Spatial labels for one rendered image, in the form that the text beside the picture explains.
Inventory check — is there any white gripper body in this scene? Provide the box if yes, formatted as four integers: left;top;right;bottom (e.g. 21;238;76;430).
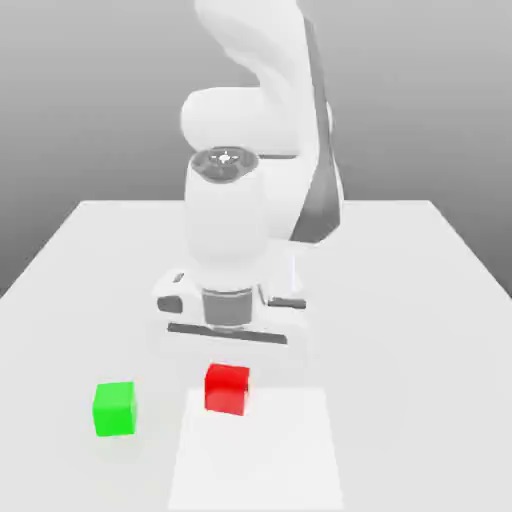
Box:
161;317;295;353

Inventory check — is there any small red cube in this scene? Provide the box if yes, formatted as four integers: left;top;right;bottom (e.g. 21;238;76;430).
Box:
203;362;251;417

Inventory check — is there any small green cube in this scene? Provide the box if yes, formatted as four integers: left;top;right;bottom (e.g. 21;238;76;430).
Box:
92;381;138;438

